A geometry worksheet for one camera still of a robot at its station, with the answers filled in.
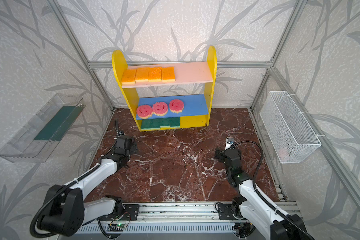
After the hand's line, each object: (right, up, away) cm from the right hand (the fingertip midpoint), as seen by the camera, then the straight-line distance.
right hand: (226, 142), depth 86 cm
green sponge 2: (-47, +11, +23) cm, 53 cm away
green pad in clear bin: (-77, +11, -22) cm, 81 cm away
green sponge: (-51, +10, +21) cm, 57 cm away
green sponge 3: (-39, +11, +22) cm, 46 cm away
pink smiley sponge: (-51, +19, +10) cm, 55 cm away
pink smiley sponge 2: (-41, +21, +11) cm, 47 cm away
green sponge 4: (-32, +12, +23) cm, 41 cm away
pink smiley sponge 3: (-30, +23, +13) cm, 40 cm away
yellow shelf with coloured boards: (-17, +19, +15) cm, 30 cm away
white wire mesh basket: (+21, +5, -25) cm, 33 cm away
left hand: (-59, +1, +3) cm, 59 cm away
